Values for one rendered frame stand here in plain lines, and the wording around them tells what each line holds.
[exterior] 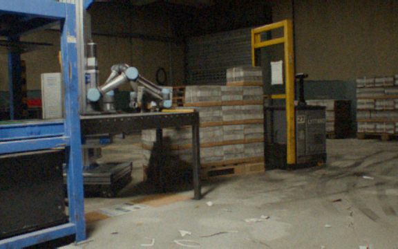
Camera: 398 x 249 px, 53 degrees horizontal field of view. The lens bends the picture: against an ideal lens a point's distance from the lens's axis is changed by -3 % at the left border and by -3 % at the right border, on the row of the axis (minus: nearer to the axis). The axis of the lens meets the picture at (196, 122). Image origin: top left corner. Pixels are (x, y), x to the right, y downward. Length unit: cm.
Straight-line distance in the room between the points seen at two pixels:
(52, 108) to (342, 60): 798
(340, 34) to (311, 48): 88
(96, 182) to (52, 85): 110
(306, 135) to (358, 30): 577
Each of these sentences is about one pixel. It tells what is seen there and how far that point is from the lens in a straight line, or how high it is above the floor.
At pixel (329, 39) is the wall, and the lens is 1106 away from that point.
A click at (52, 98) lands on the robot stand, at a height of 97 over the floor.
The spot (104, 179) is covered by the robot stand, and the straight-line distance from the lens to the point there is 402.
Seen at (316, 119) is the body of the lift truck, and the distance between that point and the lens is 547.
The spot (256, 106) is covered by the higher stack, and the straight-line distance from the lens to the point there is 504.
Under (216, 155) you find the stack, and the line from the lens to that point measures 477.
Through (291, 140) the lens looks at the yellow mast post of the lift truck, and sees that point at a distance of 516.
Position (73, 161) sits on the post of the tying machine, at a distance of 273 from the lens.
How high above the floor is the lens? 90
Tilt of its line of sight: 3 degrees down
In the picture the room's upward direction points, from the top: 2 degrees counter-clockwise
